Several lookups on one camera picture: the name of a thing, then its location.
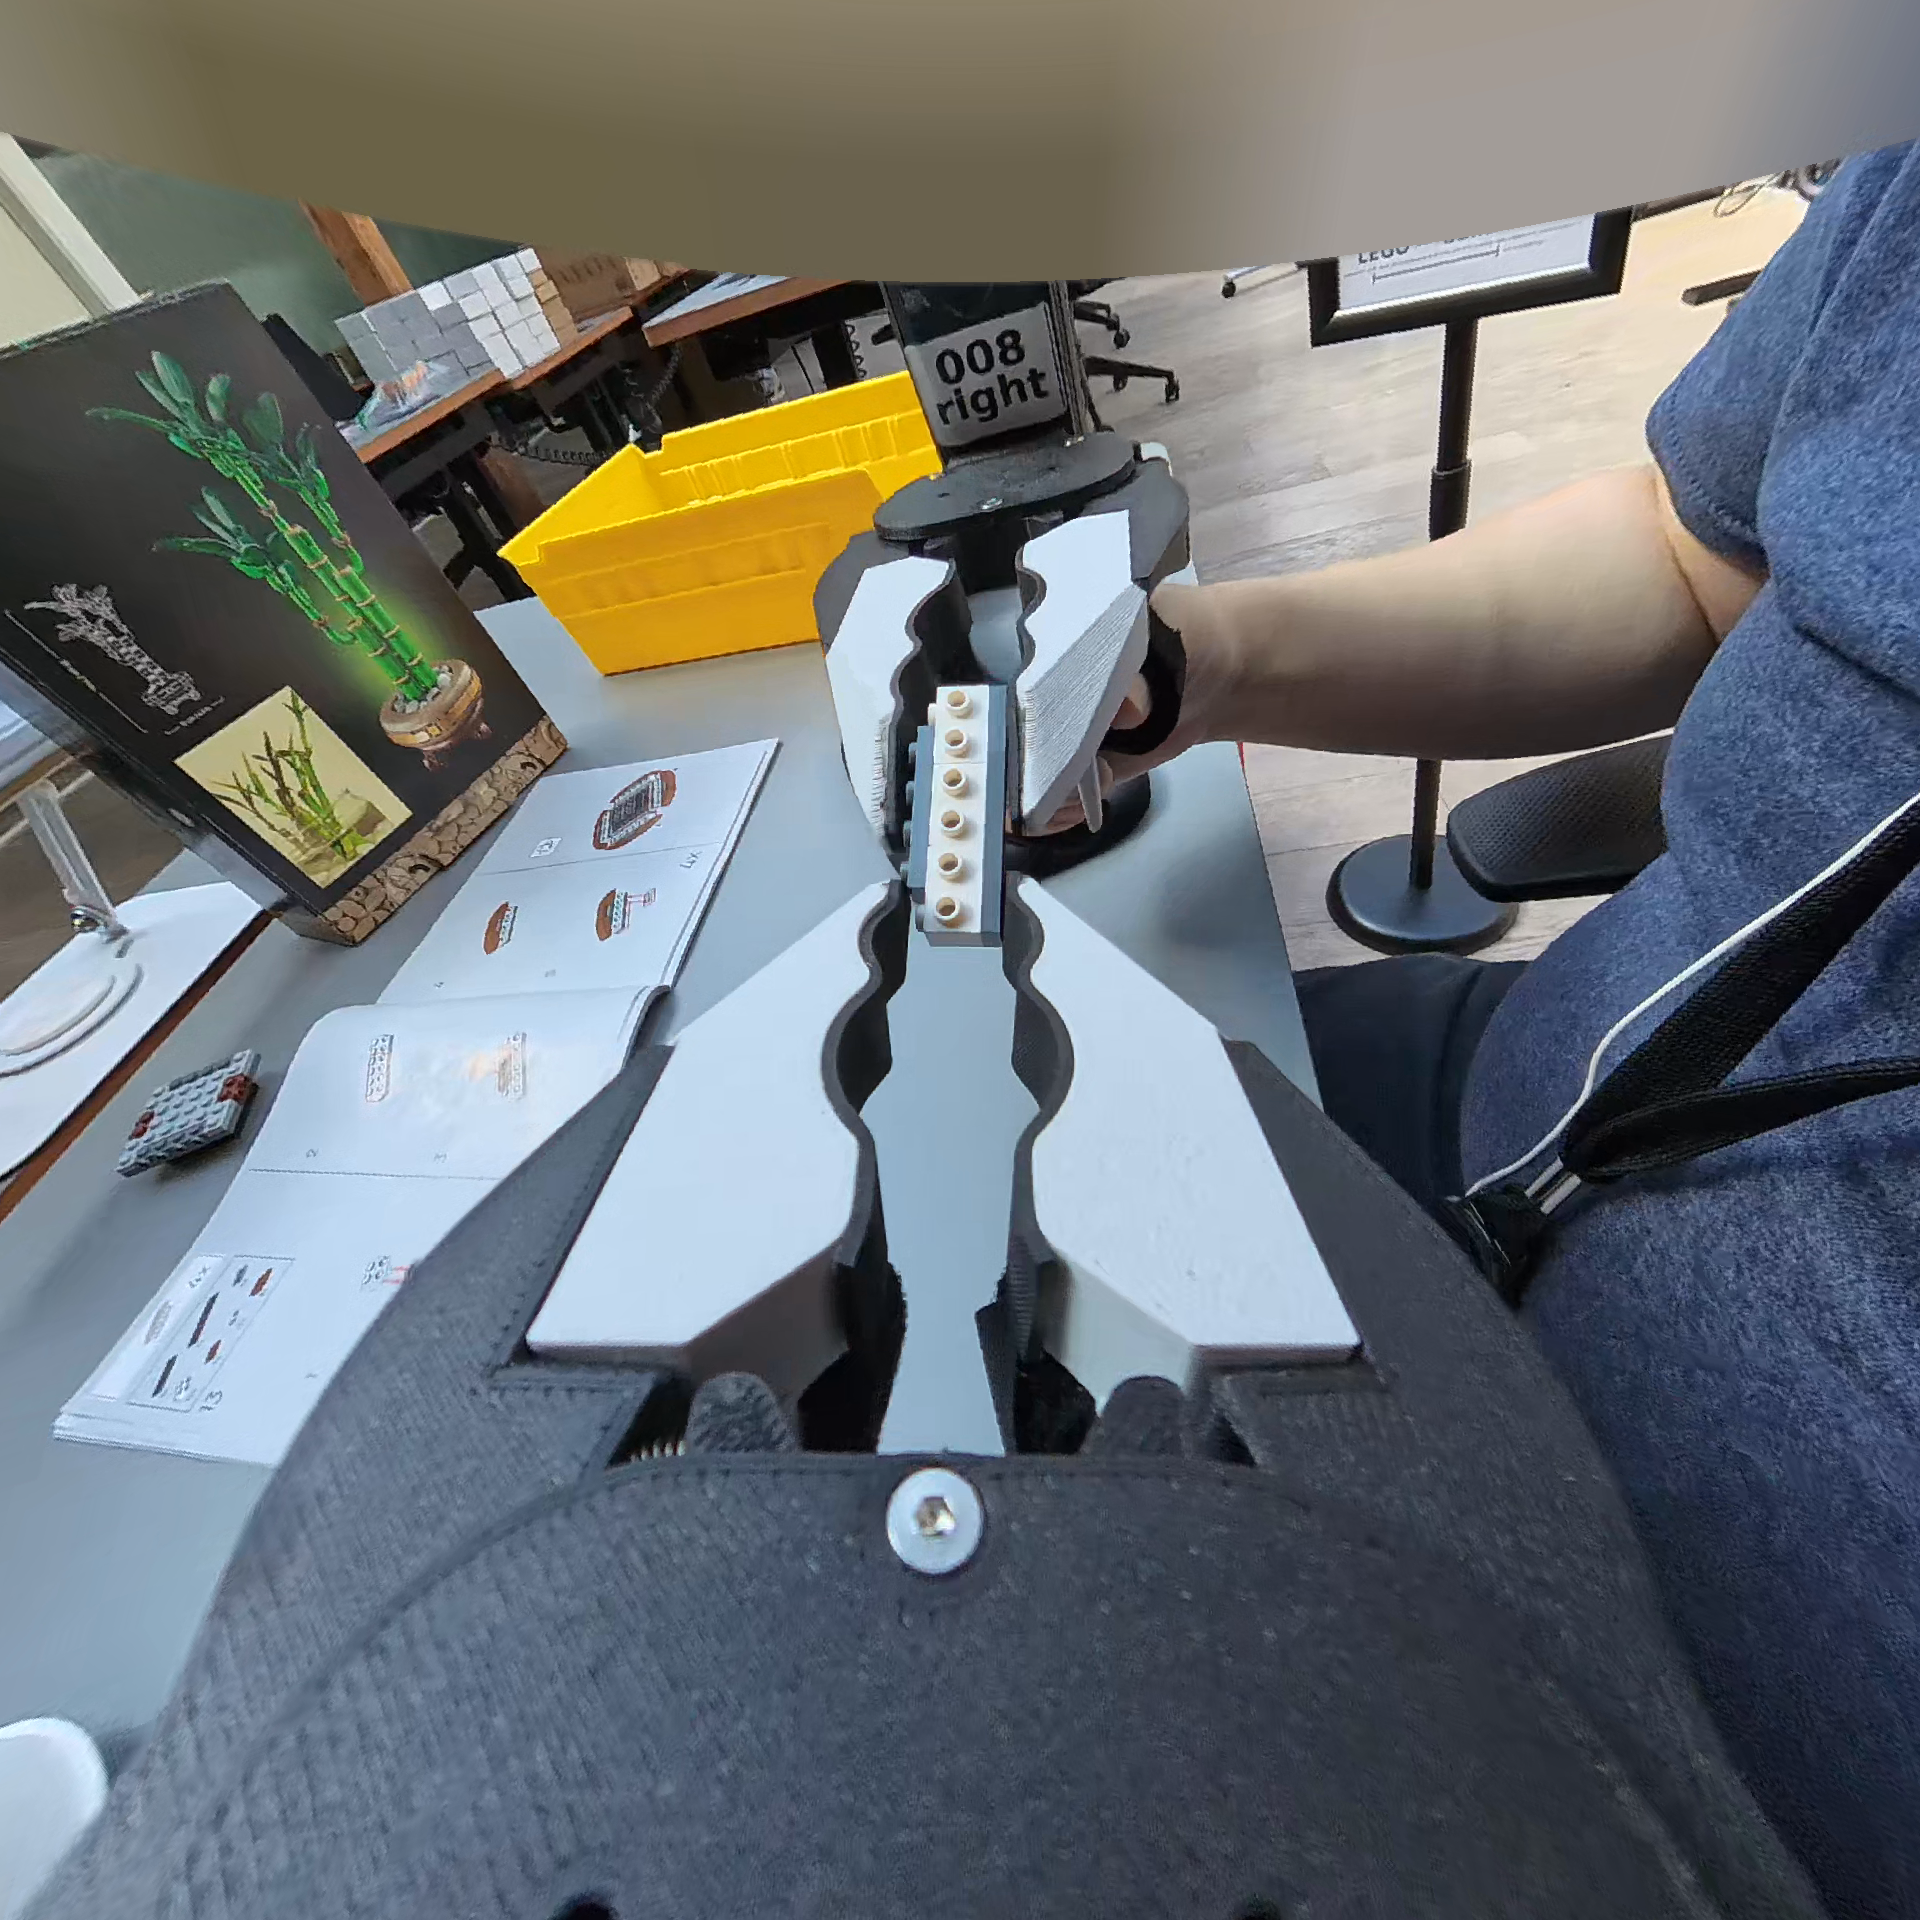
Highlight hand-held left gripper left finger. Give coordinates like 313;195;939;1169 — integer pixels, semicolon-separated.
522;876;911;1453

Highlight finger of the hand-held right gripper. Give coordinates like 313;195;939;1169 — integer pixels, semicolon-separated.
1007;506;1153;840
824;553;978;889

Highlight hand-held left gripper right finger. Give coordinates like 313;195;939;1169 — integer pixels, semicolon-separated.
978;878;1367;1453

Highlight person's right forearm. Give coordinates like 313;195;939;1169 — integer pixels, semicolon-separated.
1214;461;1760;751

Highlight square grey red lego assembly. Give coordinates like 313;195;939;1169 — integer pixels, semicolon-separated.
114;1047;264;1181

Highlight black bamboo picture lego box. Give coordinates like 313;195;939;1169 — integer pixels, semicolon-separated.
0;281;570;948

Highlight person's right hand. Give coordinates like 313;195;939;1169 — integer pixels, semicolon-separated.
1033;582;1219;837

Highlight black quilted wrist rest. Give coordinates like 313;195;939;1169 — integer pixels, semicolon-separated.
1007;767;1159;883

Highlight black office chair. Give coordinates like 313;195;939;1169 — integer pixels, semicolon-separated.
1444;732;1680;906
1072;276;1187;403

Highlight yellow plastic bin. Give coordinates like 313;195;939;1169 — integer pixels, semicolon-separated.
498;368;943;680

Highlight person's dark trousers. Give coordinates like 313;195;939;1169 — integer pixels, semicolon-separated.
1291;959;1523;1201

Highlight brown top office desk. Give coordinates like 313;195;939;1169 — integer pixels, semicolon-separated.
351;305;670;601
641;271;902;408

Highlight white instruction booklet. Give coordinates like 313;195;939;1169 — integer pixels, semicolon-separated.
56;737;781;1469

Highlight black floor sign stand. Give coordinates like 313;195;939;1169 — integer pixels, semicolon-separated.
1301;205;1638;958

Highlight brown cardboard box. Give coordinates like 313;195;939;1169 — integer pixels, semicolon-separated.
536;248;690;323

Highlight stack of grey white boxes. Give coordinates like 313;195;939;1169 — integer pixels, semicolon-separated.
331;246;576;390

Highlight person in blue hoodie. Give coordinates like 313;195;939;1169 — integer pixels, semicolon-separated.
1461;142;1920;1920

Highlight white paper cup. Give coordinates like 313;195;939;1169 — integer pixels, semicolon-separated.
0;1715;110;1910

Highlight black lanyard strap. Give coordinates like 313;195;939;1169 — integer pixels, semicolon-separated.
1444;802;1920;1310

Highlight thin white cable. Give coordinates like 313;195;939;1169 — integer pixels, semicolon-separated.
1461;794;1920;1201

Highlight wooden support post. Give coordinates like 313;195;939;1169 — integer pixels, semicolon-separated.
299;205;413;302

